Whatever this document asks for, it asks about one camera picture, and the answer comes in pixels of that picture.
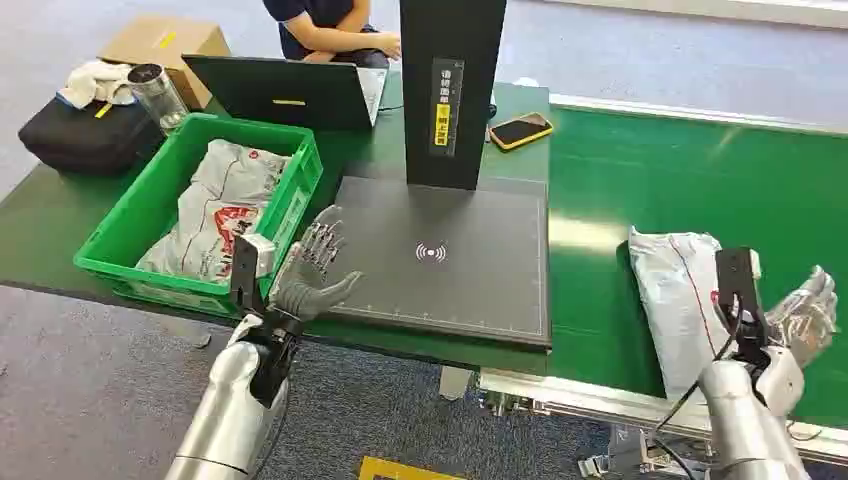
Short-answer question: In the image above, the pale table leg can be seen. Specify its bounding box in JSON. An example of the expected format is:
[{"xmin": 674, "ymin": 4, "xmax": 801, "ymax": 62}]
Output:
[{"xmin": 438, "ymin": 365, "xmax": 476, "ymax": 403}]

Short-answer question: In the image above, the green conveyor belt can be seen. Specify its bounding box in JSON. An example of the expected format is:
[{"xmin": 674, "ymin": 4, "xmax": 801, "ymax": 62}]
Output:
[{"xmin": 547, "ymin": 104, "xmax": 848, "ymax": 429}]

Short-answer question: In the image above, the person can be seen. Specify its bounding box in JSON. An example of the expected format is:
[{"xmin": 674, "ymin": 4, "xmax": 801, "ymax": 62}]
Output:
[{"xmin": 262, "ymin": 0, "xmax": 403, "ymax": 69}]

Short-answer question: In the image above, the green plastic crate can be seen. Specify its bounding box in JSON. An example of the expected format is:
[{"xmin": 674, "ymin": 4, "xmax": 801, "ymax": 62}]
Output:
[{"xmin": 73, "ymin": 112, "xmax": 325, "ymax": 319}]

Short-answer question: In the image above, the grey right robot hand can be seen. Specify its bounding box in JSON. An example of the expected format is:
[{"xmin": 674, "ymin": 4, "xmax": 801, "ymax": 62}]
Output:
[{"xmin": 763, "ymin": 264, "xmax": 840, "ymax": 370}]

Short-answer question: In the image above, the brown cardboard box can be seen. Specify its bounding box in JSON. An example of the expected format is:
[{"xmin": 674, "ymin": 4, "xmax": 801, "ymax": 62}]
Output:
[{"xmin": 97, "ymin": 14, "xmax": 232, "ymax": 111}]

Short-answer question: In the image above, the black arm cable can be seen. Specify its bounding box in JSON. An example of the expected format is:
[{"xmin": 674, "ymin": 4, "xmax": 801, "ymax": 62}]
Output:
[{"xmin": 651, "ymin": 296, "xmax": 745, "ymax": 480}]

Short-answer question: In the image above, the clear bottle with dark lid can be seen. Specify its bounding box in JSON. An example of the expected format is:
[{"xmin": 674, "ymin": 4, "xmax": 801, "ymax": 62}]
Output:
[{"xmin": 126, "ymin": 62, "xmax": 191, "ymax": 135}]

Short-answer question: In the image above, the black bag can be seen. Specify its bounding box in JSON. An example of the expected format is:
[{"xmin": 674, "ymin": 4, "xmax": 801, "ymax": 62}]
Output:
[{"xmin": 17, "ymin": 95, "xmax": 165, "ymax": 178}]

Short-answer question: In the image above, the white cloth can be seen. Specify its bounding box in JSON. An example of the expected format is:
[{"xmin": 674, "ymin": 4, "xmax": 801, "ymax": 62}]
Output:
[{"xmin": 57, "ymin": 60, "xmax": 138, "ymax": 111}]

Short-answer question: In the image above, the grey parcel with red print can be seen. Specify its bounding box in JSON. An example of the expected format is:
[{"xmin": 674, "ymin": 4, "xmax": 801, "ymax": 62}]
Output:
[{"xmin": 135, "ymin": 182, "xmax": 276, "ymax": 287}]

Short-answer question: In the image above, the black scanner column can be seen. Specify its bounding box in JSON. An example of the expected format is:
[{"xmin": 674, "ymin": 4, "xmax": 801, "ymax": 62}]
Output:
[{"xmin": 398, "ymin": 0, "xmax": 509, "ymax": 192}]

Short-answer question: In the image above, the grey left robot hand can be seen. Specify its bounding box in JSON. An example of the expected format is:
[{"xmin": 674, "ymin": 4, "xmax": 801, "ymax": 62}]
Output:
[{"xmin": 268, "ymin": 205, "xmax": 365, "ymax": 325}]

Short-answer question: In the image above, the dark open laptop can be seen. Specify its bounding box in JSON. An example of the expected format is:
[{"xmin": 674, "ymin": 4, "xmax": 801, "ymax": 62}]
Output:
[{"xmin": 181, "ymin": 54, "xmax": 390, "ymax": 132}]

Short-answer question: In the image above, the black scanner base plate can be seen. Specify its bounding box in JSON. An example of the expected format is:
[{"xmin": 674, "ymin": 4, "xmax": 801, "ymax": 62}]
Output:
[{"xmin": 327, "ymin": 174, "xmax": 553, "ymax": 350}]

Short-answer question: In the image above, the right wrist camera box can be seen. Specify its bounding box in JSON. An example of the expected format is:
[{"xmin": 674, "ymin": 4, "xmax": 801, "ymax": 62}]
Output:
[{"xmin": 714, "ymin": 247, "xmax": 771, "ymax": 364}]

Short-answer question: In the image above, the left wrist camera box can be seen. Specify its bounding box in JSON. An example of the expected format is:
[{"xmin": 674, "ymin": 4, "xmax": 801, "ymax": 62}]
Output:
[{"xmin": 229, "ymin": 233, "xmax": 277, "ymax": 314}]

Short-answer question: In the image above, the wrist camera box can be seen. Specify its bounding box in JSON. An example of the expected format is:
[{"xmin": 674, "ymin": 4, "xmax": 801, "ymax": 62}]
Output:
[
  {"xmin": 714, "ymin": 247, "xmax": 771, "ymax": 364},
  {"xmin": 229, "ymin": 233, "xmax": 277, "ymax": 314}
]

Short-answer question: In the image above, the plain grey parcel bag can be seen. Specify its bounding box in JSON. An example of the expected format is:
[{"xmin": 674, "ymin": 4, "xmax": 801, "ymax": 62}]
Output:
[{"xmin": 192, "ymin": 138, "xmax": 293, "ymax": 213}]

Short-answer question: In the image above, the phone in yellow case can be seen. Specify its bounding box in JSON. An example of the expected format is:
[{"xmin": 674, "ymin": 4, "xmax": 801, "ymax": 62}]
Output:
[{"xmin": 488, "ymin": 111, "xmax": 555, "ymax": 153}]

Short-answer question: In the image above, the aluminium conveyor frame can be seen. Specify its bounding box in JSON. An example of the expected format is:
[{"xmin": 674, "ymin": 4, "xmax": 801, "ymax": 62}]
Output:
[{"xmin": 476, "ymin": 366, "xmax": 848, "ymax": 466}]

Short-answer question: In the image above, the white parcel bag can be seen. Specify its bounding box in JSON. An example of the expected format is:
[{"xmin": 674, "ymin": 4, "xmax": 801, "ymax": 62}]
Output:
[{"xmin": 627, "ymin": 225, "xmax": 738, "ymax": 407}]

